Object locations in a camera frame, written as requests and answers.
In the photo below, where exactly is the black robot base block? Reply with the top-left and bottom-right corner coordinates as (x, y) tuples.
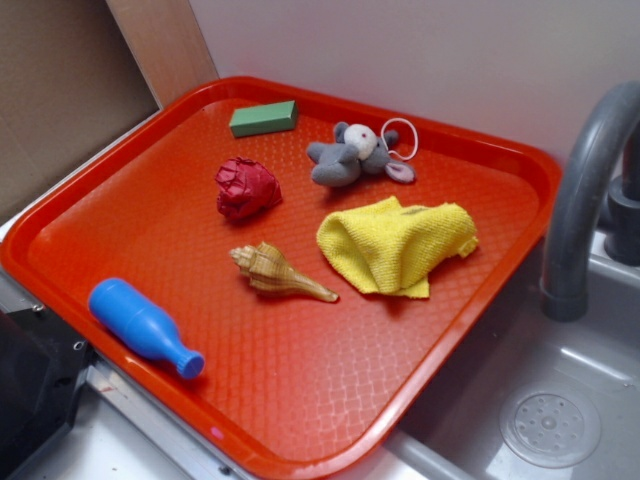
(1, 307), (93, 479)

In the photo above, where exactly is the red plastic tray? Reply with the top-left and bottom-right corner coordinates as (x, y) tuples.
(1, 77), (561, 479)

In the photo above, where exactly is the tan spiral seashell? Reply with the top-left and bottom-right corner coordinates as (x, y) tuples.
(229, 242), (339, 303)

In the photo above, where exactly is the yellow microfibre cloth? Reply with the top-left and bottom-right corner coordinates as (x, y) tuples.
(316, 196), (479, 299)

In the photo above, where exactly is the crumpled red paper ball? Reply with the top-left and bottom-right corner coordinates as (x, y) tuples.
(215, 157), (283, 221)

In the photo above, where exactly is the grey plush mouse toy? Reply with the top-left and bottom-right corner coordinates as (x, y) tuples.
(306, 117), (419, 188)

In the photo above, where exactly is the green rectangular block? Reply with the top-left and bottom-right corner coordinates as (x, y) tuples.
(229, 100), (298, 138)

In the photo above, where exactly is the blue plastic toy bottle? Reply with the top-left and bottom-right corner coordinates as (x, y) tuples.
(88, 278), (205, 380)

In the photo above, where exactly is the grey curved faucet spout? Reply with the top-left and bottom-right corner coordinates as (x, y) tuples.
(540, 81), (639, 322)

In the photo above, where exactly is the light wooden board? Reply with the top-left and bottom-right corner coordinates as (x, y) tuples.
(107, 0), (219, 108)

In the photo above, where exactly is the grey toy sink basin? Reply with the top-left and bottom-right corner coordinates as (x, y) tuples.
(384, 227), (640, 480)

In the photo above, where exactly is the brown cardboard panel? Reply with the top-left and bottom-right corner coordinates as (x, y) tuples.
(1, 1), (157, 221)

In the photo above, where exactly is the dark grey faucet handle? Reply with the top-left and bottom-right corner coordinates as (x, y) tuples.
(604, 128), (639, 267)

